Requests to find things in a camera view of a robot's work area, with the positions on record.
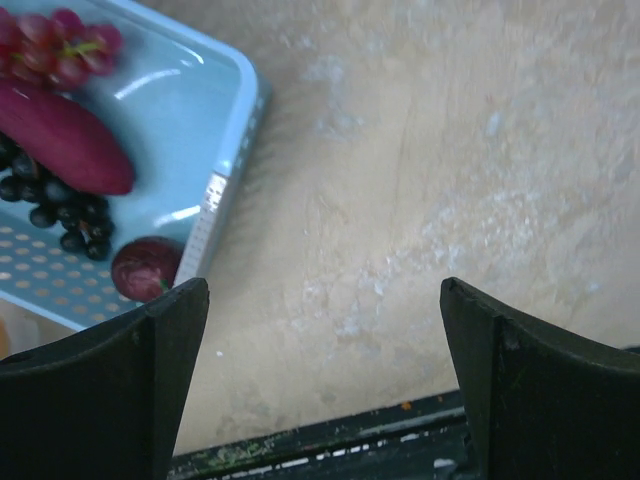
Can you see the red grapes toy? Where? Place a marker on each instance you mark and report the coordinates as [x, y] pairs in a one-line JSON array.
[[57, 52]]

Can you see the dark red plum toy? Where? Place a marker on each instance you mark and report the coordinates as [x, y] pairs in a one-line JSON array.
[[146, 268]]

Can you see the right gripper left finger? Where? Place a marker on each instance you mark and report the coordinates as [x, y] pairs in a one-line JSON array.
[[107, 402]]

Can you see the purple eggplant toy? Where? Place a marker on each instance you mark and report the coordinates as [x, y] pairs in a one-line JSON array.
[[66, 138]]

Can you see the blue plastic basket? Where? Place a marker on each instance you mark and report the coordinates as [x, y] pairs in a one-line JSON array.
[[186, 109]]

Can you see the black grapes toy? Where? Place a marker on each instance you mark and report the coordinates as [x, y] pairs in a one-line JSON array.
[[85, 217]]

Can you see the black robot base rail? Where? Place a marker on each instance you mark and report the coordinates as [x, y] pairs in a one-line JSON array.
[[427, 438]]

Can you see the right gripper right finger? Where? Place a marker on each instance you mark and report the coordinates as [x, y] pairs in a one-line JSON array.
[[541, 402]]

